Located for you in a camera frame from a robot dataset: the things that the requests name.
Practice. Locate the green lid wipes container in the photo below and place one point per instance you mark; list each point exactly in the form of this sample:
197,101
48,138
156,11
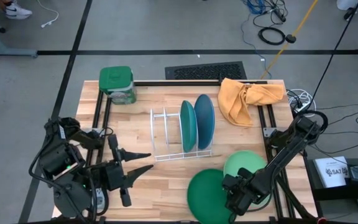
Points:
115,79

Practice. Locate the black floor vent grate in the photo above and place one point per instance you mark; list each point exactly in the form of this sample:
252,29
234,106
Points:
205,71

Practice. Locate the white box with label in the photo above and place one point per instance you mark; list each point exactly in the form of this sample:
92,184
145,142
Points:
331,174

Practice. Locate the black caster wheel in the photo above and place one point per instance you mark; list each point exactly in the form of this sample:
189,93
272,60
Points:
2,30

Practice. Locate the black box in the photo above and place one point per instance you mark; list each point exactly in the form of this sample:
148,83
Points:
337,194

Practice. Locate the teal plate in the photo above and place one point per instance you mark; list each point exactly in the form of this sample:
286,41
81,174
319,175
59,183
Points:
187,127

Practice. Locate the white shoe black logo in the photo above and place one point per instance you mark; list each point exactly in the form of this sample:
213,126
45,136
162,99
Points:
16,11

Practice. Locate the dark green plate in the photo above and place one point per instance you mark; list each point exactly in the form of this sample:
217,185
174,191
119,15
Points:
207,196

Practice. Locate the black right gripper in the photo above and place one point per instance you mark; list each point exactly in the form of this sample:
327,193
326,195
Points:
239,191

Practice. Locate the light green plate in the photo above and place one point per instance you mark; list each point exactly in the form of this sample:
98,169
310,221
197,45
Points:
244,160

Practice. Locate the white power strip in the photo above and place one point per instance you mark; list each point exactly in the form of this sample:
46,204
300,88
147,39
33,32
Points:
302,107

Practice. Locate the orange cloth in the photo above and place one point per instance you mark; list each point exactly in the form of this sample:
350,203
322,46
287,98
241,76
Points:
235,102

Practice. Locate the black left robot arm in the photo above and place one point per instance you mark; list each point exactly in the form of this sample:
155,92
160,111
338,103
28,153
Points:
61,155

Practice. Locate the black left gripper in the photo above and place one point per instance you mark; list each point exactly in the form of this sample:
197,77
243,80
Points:
113,175

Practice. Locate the blue plate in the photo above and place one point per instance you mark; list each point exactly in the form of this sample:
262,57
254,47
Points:
205,121

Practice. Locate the black power adapter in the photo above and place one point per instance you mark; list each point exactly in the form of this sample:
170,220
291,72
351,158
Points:
291,39

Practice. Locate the person's leg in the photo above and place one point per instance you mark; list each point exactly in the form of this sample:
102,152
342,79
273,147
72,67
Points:
2,3

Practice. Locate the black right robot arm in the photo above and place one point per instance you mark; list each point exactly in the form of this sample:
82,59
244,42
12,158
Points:
278,165

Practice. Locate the black metal table frame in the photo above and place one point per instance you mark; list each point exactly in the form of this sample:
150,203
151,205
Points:
182,83

